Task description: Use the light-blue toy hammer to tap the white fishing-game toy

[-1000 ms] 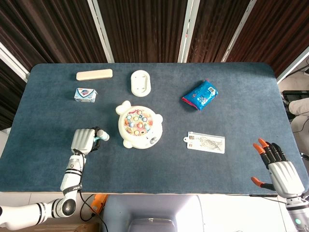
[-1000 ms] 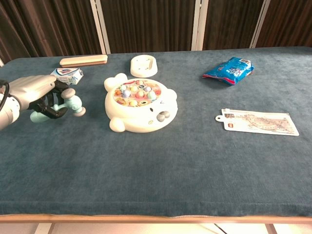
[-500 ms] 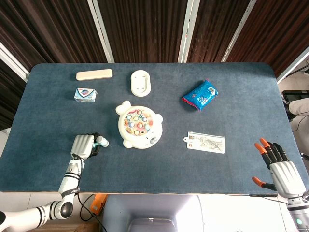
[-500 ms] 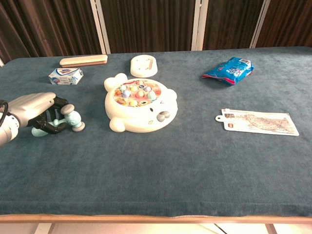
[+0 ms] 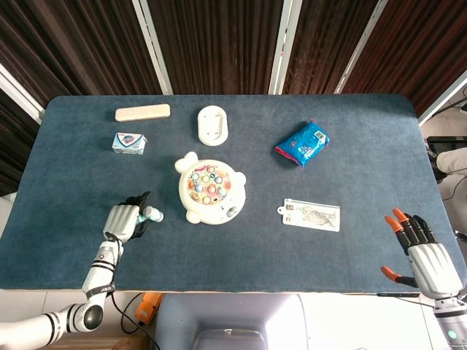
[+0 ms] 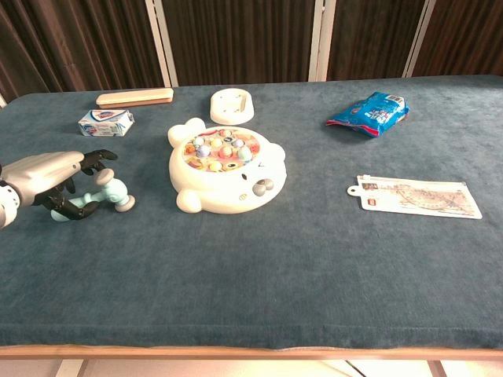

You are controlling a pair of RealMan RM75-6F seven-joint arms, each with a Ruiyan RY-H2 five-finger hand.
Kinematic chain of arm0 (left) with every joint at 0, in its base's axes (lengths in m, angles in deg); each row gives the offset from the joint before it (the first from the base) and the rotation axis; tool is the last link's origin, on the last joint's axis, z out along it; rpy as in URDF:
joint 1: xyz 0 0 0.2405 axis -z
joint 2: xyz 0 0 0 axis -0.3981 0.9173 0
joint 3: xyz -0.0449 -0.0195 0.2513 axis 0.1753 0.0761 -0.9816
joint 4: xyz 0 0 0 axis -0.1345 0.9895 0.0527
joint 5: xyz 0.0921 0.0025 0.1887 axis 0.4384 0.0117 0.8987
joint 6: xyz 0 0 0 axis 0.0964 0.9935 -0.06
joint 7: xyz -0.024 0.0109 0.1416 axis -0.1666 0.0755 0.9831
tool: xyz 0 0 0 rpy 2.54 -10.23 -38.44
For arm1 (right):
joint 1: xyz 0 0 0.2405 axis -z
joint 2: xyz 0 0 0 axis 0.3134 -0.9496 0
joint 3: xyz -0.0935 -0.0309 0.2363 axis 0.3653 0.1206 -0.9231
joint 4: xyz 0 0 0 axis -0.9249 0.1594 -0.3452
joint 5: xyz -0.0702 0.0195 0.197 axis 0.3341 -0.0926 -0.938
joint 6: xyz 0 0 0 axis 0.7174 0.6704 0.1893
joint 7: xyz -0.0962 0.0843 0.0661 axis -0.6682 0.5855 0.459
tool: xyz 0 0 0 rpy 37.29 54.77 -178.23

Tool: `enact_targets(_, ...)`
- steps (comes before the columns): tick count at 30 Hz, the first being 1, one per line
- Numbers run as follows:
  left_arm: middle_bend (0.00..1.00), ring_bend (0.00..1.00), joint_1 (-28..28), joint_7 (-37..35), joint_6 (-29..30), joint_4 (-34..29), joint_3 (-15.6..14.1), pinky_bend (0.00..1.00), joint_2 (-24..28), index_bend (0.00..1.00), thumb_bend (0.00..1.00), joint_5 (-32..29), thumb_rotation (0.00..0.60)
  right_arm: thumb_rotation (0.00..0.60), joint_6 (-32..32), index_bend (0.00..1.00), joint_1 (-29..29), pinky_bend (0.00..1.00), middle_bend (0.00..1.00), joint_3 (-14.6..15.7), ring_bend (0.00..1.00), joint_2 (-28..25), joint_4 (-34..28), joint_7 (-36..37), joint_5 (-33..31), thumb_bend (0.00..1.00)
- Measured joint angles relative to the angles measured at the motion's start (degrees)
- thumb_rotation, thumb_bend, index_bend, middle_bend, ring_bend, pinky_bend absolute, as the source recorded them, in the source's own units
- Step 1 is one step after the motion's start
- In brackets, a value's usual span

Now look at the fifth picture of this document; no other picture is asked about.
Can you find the orange device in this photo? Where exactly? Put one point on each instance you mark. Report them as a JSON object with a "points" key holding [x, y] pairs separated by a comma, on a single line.
{"points": [[147, 308]]}

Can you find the light blue toy hammer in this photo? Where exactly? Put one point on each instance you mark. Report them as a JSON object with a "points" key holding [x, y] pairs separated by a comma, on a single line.
{"points": [[153, 214]]}

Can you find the person's white trouser knee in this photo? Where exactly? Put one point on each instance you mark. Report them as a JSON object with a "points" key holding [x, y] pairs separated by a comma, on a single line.
{"points": [[454, 162]]}

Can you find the blue snack packet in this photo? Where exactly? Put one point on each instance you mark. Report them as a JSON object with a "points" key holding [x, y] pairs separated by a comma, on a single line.
{"points": [[303, 144]]}

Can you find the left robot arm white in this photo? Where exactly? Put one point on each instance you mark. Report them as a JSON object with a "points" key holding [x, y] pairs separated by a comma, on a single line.
{"points": [[98, 277]]}

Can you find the clear ruler set pouch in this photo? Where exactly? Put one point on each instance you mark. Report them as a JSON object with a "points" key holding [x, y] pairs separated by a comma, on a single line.
{"points": [[312, 215]]}

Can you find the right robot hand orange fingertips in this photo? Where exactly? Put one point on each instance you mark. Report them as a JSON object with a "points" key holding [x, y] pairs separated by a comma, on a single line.
{"points": [[434, 268]]}

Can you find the white oval plastic tray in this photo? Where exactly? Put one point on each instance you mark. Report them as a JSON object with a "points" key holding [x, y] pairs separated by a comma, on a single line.
{"points": [[212, 125]]}

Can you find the beige oblong case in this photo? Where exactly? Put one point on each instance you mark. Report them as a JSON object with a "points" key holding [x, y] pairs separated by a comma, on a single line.
{"points": [[142, 112]]}

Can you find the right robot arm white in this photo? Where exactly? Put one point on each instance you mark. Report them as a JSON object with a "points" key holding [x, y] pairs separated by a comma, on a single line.
{"points": [[450, 324]]}

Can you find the blue white soap box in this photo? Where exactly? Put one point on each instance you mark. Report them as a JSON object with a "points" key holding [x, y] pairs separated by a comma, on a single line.
{"points": [[128, 144]]}

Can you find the white bear whack-a-mole toy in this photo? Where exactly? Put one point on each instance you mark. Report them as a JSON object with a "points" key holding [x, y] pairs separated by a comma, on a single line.
{"points": [[209, 209]]}

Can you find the blue table mat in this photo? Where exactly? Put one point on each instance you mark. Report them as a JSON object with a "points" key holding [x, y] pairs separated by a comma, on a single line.
{"points": [[233, 255]]}

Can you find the left robot hand grey black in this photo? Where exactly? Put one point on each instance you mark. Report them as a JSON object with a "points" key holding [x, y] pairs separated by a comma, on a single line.
{"points": [[122, 220]]}

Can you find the white partition post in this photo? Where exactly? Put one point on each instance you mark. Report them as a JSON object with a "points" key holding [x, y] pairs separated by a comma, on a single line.
{"points": [[359, 47], [18, 95], [284, 47], [152, 47], [443, 98]]}

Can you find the grey robot torso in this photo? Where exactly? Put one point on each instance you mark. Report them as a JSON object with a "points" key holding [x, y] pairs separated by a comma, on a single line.
{"points": [[233, 321]]}

